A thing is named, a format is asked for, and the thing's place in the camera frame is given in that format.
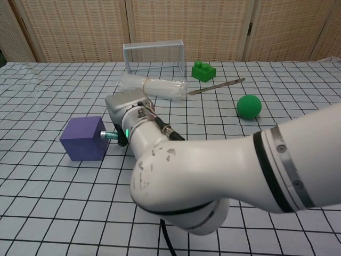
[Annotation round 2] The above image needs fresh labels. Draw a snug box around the green marker pen black cap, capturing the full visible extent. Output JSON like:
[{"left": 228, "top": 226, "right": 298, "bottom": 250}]
[{"left": 100, "top": 130, "right": 119, "bottom": 141}]

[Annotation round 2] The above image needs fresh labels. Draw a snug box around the blue checkered grid tablecloth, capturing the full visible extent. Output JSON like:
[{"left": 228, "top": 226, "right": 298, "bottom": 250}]
[{"left": 0, "top": 55, "right": 341, "bottom": 256}]

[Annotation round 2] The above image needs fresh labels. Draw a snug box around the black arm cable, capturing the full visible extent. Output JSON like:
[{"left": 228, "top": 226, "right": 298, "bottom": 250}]
[{"left": 159, "top": 218, "right": 178, "bottom": 256}]

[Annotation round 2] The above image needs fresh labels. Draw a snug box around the woven folding screen panel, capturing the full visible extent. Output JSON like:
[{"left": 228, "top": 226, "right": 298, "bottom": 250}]
[
  {"left": 0, "top": 0, "right": 38, "bottom": 62},
  {"left": 15, "top": 0, "right": 133, "bottom": 63},
  {"left": 308, "top": 0, "right": 341, "bottom": 61},
  {"left": 241, "top": 0, "right": 336, "bottom": 62},
  {"left": 125, "top": 0, "right": 258, "bottom": 62}
]

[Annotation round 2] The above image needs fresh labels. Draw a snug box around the purple foam cube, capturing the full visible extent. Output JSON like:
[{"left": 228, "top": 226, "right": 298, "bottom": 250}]
[{"left": 59, "top": 116, "right": 110, "bottom": 162}]

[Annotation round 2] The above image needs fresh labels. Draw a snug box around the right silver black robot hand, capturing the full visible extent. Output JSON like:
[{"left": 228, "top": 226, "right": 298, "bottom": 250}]
[{"left": 104, "top": 88, "right": 155, "bottom": 147}]

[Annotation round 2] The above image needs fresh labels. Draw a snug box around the clear acrylic box frame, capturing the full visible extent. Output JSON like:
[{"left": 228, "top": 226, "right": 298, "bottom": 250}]
[{"left": 123, "top": 39, "right": 185, "bottom": 78}]

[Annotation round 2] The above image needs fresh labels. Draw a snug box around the green ball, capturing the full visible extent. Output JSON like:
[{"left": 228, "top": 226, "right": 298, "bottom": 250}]
[{"left": 236, "top": 94, "right": 263, "bottom": 120}]

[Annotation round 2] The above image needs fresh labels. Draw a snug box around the bundle of clear straws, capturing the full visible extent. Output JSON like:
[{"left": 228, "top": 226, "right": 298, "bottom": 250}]
[{"left": 118, "top": 75, "right": 189, "bottom": 101}]

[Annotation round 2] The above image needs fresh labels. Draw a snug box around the green toy building brick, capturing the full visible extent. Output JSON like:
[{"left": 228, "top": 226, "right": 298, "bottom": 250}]
[{"left": 191, "top": 60, "right": 217, "bottom": 83}]

